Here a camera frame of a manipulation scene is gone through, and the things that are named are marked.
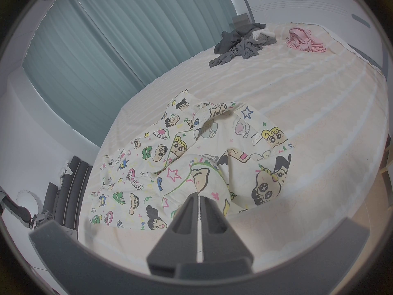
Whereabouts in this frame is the pink garment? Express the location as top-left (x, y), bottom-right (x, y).
top-left (286, 27), bottom-right (327, 53)

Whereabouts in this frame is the bed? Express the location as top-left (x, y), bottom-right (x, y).
top-left (77, 0), bottom-right (393, 276)

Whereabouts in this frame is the white cloth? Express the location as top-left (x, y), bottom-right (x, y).
top-left (58, 160), bottom-right (74, 177)

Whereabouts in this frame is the black garment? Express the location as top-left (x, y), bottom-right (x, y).
top-left (214, 23), bottom-right (266, 55)

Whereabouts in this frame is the black chest of drawers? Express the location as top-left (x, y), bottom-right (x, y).
top-left (43, 155), bottom-right (94, 230)

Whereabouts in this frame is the grey bedside table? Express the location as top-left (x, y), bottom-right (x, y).
top-left (232, 12), bottom-right (255, 27)

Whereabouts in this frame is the white printed pyjama top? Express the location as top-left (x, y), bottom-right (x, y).
top-left (87, 88), bottom-right (295, 231)

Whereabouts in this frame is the blue-green curtain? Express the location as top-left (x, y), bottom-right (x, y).
top-left (66, 0), bottom-right (239, 88)
top-left (22, 0), bottom-right (145, 149)

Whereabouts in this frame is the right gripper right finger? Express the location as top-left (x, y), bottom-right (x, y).
top-left (200, 195), bottom-right (255, 263)

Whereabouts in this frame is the white garment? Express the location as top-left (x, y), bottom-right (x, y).
top-left (252, 29), bottom-right (277, 46)

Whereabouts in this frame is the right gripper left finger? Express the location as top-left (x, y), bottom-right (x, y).
top-left (147, 193), bottom-right (201, 278)

